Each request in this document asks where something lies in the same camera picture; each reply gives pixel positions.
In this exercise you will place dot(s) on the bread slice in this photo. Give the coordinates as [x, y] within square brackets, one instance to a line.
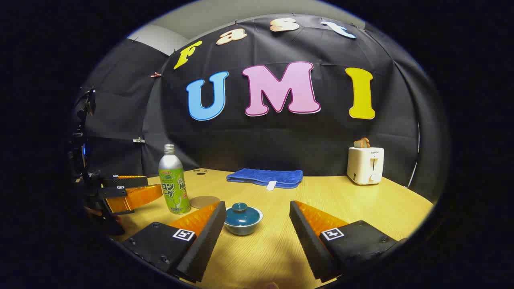
[361, 143]

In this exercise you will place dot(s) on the white toaster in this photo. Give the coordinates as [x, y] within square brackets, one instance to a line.
[363, 168]

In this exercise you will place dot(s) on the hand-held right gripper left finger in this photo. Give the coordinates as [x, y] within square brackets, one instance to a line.
[207, 245]

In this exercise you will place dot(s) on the black backdrop cloth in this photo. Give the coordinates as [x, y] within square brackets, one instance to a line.
[281, 140]

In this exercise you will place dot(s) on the blue teacup lid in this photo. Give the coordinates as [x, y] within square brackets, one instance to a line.
[241, 216]

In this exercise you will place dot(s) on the white teacup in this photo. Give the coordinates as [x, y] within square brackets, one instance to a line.
[243, 231]

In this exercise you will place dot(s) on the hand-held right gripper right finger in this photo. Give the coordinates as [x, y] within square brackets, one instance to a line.
[307, 241]

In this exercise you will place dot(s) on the silver cloth clip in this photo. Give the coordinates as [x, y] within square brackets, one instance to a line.
[139, 140]

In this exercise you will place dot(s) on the round brown coaster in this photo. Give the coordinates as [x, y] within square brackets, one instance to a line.
[202, 202]

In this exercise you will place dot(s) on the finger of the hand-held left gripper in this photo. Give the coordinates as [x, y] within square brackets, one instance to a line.
[128, 182]
[114, 192]

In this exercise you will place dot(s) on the silver green label water bottle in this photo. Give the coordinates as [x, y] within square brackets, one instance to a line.
[173, 188]

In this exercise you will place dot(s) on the folded blue towel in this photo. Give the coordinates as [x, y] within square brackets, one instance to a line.
[261, 176]

